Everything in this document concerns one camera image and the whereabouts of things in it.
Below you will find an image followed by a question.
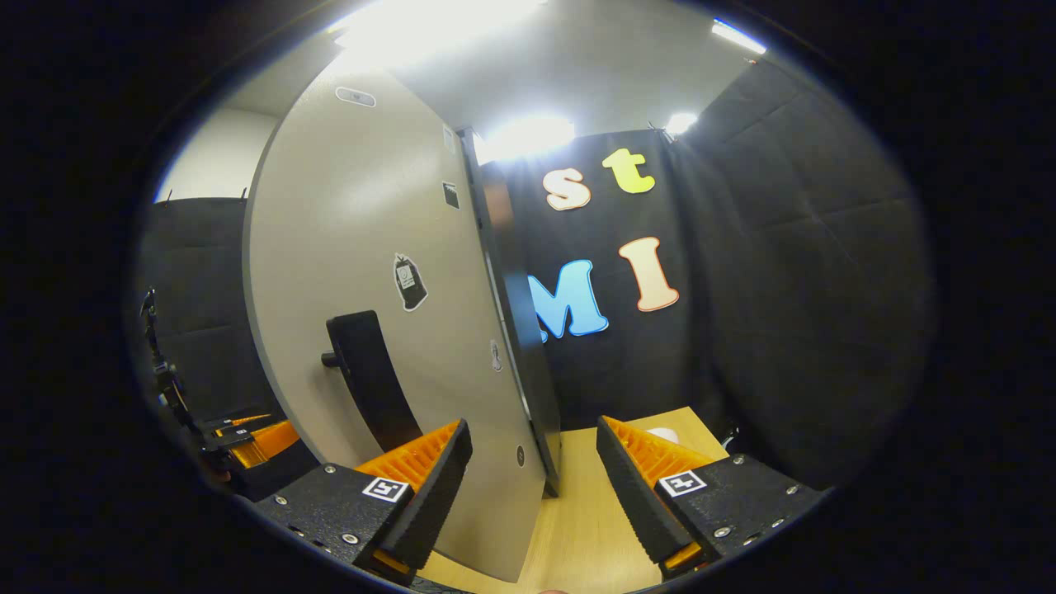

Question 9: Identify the black door handle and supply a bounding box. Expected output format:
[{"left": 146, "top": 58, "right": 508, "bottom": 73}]
[{"left": 319, "top": 309, "right": 424, "bottom": 454}]

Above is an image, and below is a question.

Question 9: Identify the beige cabinet door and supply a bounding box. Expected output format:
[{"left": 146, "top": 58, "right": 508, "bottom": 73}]
[{"left": 241, "top": 65, "right": 550, "bottom": 585}]

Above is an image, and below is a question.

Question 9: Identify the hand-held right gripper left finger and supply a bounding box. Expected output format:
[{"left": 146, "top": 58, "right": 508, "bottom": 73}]
[{"left": 247, "top": 417, "right": 476, "bottom": 587}]

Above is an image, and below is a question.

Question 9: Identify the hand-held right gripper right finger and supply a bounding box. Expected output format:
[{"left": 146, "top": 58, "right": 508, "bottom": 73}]
[{"left": 595, "top": 414, "right": 831, "bottom": 579}]

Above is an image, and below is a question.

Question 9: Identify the black backdrop cloth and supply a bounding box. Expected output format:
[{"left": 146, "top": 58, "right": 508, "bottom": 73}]
[{"left": 135, "top": 58, "right": 938, "bottom": 493}]

